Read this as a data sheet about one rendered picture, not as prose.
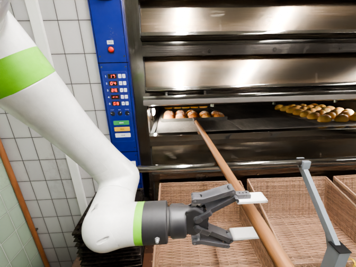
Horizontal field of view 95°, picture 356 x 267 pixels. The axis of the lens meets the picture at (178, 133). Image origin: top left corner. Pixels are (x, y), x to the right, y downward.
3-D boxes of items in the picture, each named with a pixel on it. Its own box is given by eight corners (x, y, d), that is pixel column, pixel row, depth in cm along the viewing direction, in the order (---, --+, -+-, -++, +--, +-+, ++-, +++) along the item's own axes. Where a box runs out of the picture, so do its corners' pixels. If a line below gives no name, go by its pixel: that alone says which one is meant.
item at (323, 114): (272, 109, 177) (273, 104, 175) (315, 107, 179) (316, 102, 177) (322, 123, 119) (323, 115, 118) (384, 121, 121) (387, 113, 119)
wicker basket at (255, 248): (160, 214, 119) (158, 181, 111) (237, 211, 120) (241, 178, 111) (151, 299, 73) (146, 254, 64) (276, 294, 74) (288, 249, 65)
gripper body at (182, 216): (168, 195, 41) (205, 193, 42) (169, 221, 44) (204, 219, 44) (168, 219, 34) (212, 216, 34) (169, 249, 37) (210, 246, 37)
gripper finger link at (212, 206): (194, 212, 41) (191, 208, 41) (233, 190, 40) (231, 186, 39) (196, 225, 37) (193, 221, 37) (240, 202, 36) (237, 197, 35)
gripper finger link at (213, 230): (196, 227, 37) (193, 231, 38) (235, 243, 40) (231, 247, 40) (194, 213, 41) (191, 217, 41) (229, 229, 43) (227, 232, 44)
